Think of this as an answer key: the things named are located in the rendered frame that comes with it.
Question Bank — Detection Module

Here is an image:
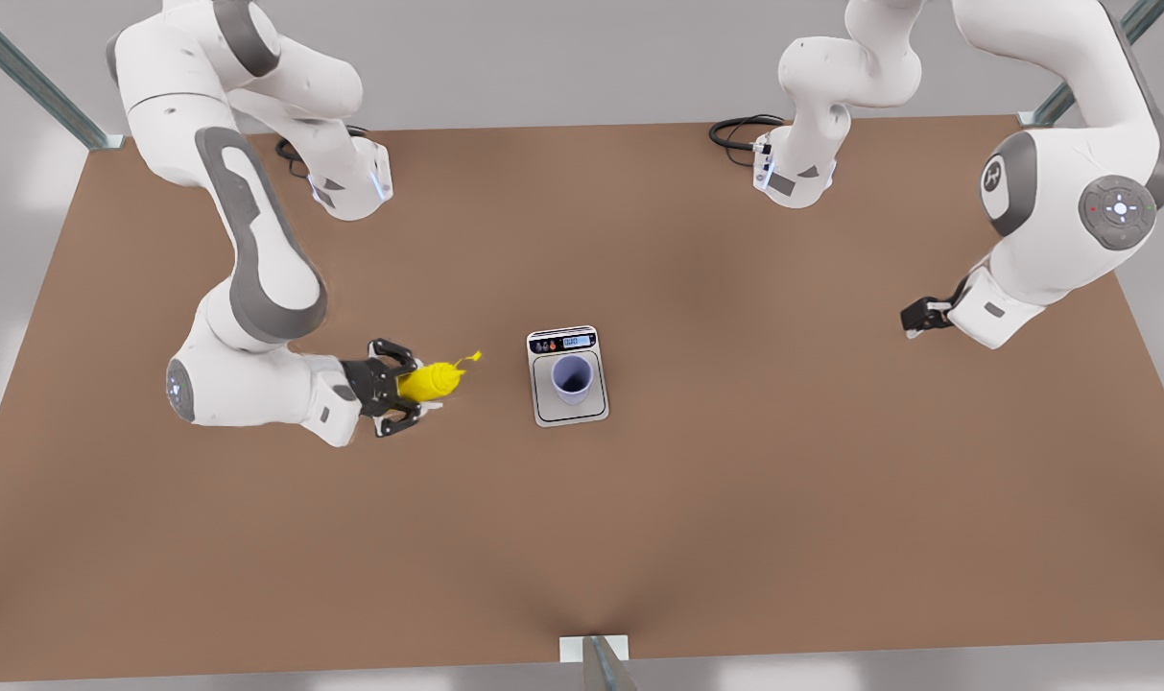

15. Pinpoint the silver frame post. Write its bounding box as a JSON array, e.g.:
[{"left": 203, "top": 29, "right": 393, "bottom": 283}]
[
  {"left": 0, "top": 5, "right": 126, "bottom": 153},
  {"left": 1017, "top": 0, "right": 1164, "bottom": 130},
  {"left": 558, "top": 634, "right": 641, "bottom": 691}
]

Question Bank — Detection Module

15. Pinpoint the pale blue cup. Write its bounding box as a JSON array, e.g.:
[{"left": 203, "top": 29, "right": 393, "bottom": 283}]
[{"left": 551, "top": 356, "right": 598, "bottom": 407}]

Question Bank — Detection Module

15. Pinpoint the black cable loop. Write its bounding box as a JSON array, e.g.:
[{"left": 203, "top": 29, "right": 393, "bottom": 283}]
[
  {"left": 275, "top": 125, "right": 371, "bottom": 180},
  {"left": 708, "top": 114, "right": 787, "bottom": 170}
]

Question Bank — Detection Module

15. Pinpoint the yellow sauce bottle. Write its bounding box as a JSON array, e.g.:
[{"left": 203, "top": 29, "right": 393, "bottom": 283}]
[{"left": 396, "top": 350, "right": 485, "bottom": 404}]

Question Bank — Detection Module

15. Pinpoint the silver digital kitchen scale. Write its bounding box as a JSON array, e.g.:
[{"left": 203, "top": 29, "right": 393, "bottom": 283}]
[{"left": 526, "top": 325, "right": 610, "bottom": 429}]

